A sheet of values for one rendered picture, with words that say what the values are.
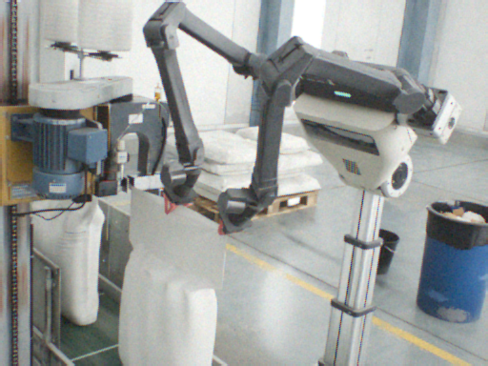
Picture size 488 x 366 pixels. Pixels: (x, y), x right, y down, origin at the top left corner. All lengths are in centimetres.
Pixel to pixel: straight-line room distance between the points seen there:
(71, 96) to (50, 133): 13
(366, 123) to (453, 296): 221
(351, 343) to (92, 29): 139
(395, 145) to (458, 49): 858
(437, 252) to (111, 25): 258
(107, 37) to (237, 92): 616
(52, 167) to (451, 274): 262
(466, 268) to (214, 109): 466
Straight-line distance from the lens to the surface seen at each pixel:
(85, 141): 182
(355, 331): 231
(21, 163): 205
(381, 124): 186
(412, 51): 1058
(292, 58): 142
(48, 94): 183
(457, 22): 1050
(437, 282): 392
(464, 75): 1038
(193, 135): 189
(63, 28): 213
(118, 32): 190
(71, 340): 258
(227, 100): 789
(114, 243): 301
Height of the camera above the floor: 168
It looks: 15 degrees down
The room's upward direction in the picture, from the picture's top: 6 degrees clockwise
